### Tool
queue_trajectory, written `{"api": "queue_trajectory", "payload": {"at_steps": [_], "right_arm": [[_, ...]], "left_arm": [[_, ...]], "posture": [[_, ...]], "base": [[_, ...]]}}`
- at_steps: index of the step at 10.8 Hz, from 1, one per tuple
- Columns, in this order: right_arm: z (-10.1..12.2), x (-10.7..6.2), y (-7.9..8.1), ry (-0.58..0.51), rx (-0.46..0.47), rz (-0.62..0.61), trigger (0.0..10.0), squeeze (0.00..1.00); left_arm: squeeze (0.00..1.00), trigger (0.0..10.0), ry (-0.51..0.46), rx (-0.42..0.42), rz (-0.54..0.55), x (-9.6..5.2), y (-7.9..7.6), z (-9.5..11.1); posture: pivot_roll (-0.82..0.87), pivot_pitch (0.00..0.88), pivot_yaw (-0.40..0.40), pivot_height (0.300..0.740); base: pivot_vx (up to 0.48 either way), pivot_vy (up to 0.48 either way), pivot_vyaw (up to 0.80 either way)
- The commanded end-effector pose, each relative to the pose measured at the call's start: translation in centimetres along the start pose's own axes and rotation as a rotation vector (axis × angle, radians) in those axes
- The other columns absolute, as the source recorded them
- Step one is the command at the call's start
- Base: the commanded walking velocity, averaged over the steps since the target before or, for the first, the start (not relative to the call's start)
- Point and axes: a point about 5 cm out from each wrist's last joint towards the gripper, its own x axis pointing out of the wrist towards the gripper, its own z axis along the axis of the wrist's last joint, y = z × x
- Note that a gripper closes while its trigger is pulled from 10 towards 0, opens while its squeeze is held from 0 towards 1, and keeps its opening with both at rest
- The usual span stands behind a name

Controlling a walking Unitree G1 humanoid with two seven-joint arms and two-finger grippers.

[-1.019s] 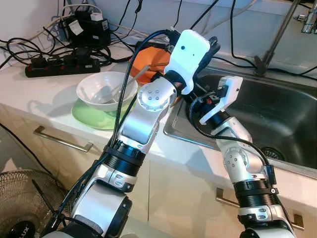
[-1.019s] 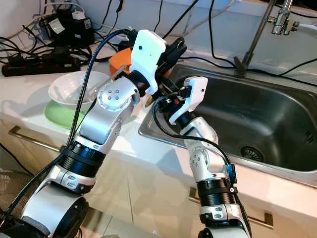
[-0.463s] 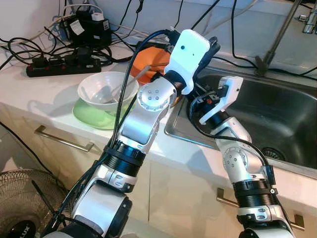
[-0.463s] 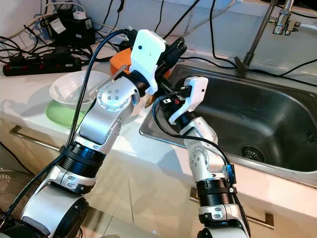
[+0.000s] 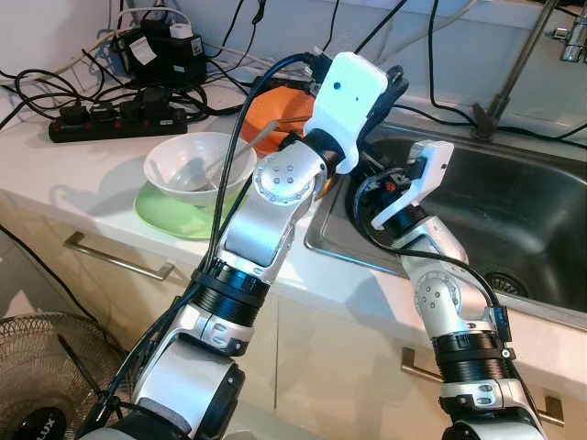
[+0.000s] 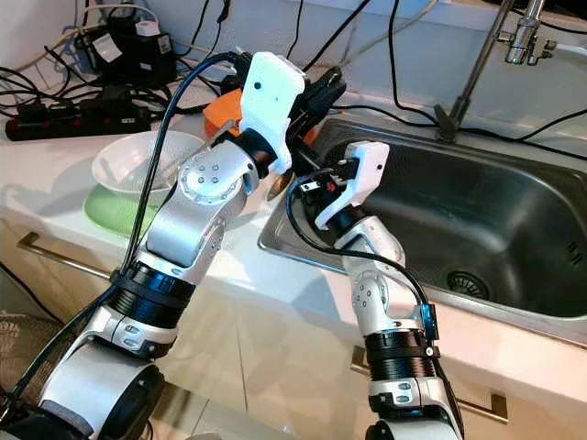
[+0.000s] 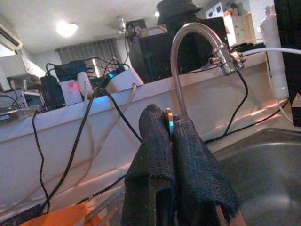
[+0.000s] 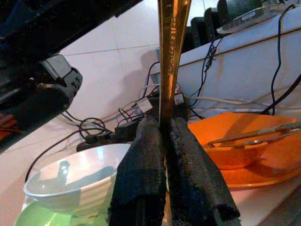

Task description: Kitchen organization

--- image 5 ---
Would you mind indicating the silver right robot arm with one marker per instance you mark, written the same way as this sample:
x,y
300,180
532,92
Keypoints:
x,y
440,293

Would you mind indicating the sink drain strainer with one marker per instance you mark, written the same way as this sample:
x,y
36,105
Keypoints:
x,y
506,284

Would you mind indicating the dark slanted faucet stem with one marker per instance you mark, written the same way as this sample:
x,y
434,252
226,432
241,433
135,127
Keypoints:
x,y
514,69

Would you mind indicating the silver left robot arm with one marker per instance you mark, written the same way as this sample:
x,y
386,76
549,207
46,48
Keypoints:
x,y
266,220

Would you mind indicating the black power adapter box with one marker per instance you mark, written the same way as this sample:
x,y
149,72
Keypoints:
x,y
170,60

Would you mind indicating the black power strip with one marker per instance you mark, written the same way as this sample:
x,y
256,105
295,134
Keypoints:
x,y
101,126

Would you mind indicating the orange plate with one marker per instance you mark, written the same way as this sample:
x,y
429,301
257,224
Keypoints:
x,y
275,110

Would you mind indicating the chrome water tap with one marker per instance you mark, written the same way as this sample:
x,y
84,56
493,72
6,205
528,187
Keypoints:
x,y
573,37

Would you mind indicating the white bowl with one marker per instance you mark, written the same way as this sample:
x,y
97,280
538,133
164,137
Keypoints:
x,y
179,165

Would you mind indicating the cream kitchen base cabinet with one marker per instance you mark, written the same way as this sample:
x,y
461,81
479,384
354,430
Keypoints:
x,y
339,357

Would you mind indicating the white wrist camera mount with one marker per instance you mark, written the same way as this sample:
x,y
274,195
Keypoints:
x,y
426,179
348,101

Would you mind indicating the green plate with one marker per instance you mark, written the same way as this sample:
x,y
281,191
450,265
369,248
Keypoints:
x,y
170,218

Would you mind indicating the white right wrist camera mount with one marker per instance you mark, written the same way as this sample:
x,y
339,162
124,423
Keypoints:
x,y
426,179

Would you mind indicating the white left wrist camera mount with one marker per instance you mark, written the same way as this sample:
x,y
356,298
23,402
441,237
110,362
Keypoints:
x,y
348,101

